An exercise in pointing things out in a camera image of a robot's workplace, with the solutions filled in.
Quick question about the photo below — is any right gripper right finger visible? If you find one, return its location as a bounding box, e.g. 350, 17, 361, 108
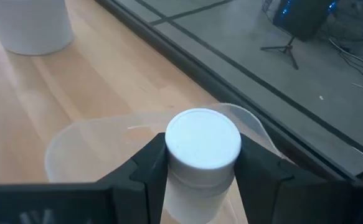
232, 133, 346, 224

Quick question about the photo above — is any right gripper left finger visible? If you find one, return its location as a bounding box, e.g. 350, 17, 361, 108
96, 132, 170, 224

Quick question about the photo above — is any medium white pill bottle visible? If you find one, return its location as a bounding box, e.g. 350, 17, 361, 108
162, 108, 243, 224

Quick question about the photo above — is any clear plastic basket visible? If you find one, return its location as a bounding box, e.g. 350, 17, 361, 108
45, 102, 294, 224

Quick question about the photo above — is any black tripod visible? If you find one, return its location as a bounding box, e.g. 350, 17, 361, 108
260, 35, 300, 71

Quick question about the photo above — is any white plant pot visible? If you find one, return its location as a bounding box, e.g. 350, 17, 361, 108
0, 0, 75, 57

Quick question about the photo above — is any black floor cable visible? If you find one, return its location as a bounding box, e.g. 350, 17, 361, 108
327, 37, 363, 74

